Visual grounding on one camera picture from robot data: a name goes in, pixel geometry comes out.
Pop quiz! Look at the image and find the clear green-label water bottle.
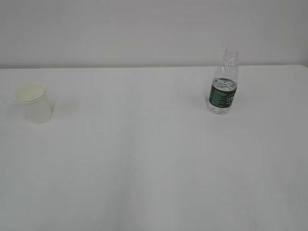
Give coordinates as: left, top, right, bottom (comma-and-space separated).
207, 49, 239, 115

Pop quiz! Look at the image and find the white paper cup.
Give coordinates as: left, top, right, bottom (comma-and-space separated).
16, 84, 47, 103
19, 93, 52, 124

